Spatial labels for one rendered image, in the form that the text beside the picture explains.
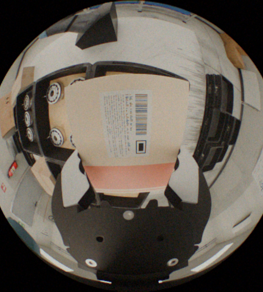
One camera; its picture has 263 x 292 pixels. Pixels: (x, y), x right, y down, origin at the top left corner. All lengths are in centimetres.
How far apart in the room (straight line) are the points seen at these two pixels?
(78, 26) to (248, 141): 315
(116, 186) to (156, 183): 6
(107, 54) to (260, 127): 295
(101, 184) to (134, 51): 56
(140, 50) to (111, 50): 15
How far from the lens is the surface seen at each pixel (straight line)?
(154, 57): 57
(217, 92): 109
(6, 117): 309
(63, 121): 49
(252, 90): 295
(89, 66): 31
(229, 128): 143
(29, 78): 95
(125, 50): 57
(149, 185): 15
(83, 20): 47
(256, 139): 288
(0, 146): 317
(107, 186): 15
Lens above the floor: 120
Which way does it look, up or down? 58 degrees down
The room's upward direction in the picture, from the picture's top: 175 degrees clockwise
